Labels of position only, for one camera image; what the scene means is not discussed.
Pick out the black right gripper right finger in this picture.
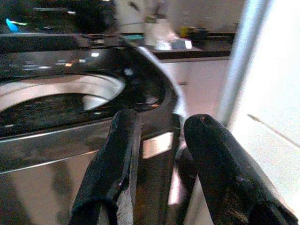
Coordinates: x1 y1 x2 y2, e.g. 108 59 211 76
183 114 299 225

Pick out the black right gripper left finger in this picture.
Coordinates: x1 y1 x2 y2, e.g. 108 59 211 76
68 108 143 225

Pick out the black top-load washing machine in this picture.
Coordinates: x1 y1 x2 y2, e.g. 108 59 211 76
0 32 188 225

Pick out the white washing machine drum rim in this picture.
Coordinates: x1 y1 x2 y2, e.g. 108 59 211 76
0 74 126 113

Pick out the white label sticker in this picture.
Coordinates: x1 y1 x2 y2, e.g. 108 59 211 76
142 132 174 159

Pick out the white base cabinet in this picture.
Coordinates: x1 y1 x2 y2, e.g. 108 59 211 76
161 57 232 118

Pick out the dark kitchen countertop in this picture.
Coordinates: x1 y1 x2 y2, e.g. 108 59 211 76
140 32 236 60

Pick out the yellow container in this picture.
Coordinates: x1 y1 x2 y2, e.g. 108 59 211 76
180 26 192 38

